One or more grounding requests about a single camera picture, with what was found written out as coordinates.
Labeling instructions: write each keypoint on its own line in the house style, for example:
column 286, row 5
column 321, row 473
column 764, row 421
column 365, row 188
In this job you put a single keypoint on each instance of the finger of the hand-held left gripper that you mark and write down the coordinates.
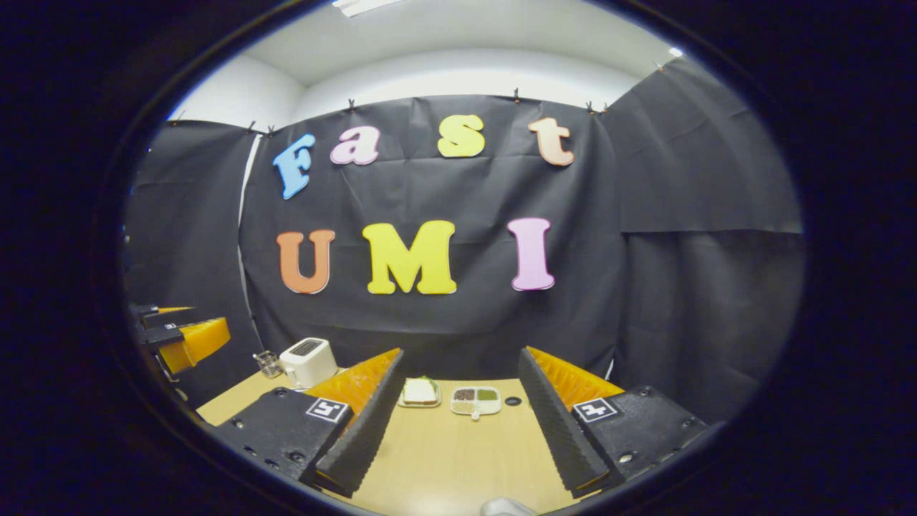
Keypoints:
column 200, row 340
column 147, row 312

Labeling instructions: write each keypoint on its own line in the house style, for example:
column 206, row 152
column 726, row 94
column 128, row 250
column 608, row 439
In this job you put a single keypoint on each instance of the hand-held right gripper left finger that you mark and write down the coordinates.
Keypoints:
column 365, row 437

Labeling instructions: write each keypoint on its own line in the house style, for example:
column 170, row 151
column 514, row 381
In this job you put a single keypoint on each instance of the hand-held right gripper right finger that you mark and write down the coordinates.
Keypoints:
column 559, row 430

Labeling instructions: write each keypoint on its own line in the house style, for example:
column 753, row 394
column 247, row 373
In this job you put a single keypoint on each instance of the small rectangular plate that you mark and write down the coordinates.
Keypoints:
column 420, row 405

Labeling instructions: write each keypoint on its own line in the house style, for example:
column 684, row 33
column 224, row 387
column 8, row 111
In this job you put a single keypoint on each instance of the sandwich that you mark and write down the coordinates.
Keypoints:
column 420, row 391

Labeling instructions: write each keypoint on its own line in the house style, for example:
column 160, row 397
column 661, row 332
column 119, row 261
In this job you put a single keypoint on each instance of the white divided dish with beans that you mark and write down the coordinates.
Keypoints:
column 476, row 407

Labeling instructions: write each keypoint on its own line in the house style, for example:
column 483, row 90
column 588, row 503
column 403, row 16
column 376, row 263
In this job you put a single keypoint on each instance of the white toaster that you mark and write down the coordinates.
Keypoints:
column 308, row 362

